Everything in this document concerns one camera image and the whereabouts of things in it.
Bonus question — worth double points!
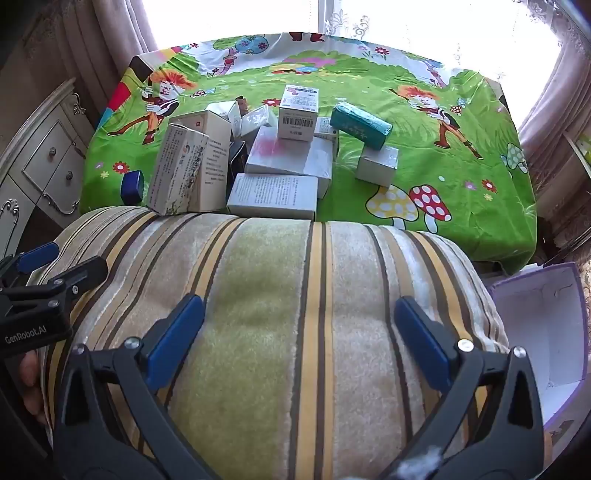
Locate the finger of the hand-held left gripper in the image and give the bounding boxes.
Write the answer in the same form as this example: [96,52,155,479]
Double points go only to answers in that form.
[9,255,109,305]
[0,242,61,289]

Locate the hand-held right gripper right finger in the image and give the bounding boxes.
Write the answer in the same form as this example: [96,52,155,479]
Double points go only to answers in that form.
[379,296,546,480]

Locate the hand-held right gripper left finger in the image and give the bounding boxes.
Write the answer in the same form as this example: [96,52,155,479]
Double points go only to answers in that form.
[53,294,218,480]

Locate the purple cardboard storage box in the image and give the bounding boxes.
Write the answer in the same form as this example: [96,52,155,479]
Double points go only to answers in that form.
[485,262,591,467]

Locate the pile of medicine boxes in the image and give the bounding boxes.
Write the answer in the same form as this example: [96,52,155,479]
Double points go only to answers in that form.
[148,84,400,220]

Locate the teal medicine box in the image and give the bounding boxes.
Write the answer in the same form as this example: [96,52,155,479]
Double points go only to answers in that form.
[330,102,393,151]

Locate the person's left hand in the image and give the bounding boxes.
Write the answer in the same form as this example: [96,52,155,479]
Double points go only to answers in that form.
[18,351,49,425]

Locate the white carved dresser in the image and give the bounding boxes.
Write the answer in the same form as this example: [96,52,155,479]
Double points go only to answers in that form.
[0,78,90,259]

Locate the dark blue small box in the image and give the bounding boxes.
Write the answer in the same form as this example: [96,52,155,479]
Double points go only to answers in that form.
[120,170,145,204]

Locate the striped plush cushion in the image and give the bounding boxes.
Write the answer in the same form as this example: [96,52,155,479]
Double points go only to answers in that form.
[34,205,511,480]

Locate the brown drape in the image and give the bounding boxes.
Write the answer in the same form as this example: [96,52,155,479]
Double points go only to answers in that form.
[28,0,160,125]

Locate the green cartoon printed cloth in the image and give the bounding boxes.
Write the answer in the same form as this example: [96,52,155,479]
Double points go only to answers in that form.
[95,31,539,275]

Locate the plain pink drape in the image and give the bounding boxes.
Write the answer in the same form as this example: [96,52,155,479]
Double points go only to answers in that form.
[517,41,591,139]

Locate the white lace curtain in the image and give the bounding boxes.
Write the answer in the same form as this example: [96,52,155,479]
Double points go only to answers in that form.
[318,0,591,61]

